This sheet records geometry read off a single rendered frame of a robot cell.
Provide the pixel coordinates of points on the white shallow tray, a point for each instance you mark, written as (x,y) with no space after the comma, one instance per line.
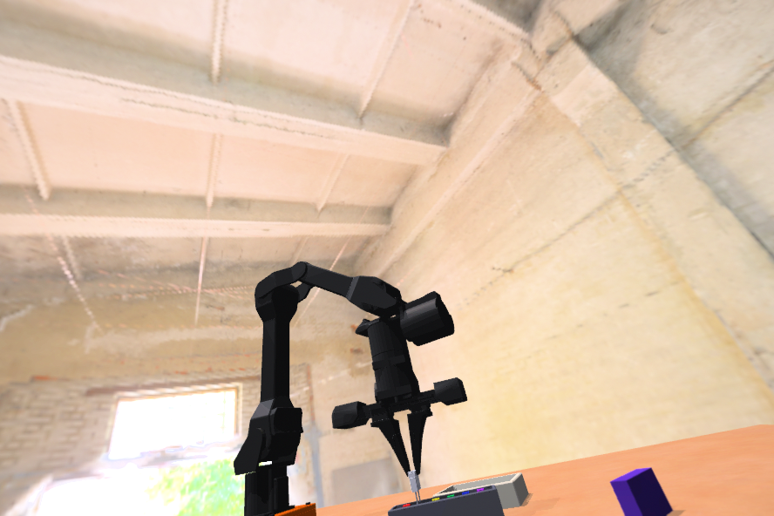
(511,489)

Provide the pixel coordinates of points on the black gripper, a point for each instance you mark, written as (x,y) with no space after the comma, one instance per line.
(395,382)

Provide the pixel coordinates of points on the purple block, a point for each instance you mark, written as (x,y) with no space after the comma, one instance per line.
(639,493)

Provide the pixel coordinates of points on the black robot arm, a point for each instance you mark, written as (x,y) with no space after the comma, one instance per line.
(275,428)

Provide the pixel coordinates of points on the white blade fuse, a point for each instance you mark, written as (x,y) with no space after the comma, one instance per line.
(415,484)

